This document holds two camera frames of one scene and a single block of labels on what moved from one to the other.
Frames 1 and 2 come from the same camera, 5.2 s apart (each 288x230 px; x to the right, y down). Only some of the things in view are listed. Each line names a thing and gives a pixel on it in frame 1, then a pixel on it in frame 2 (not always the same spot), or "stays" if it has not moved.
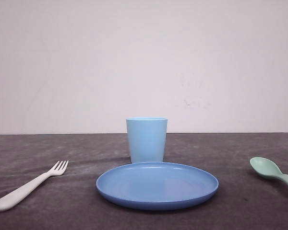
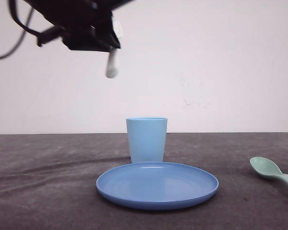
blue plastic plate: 156,186 stays
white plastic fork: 10,199 -> 112,66
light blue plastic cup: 147,137 stays
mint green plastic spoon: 269,167 stays
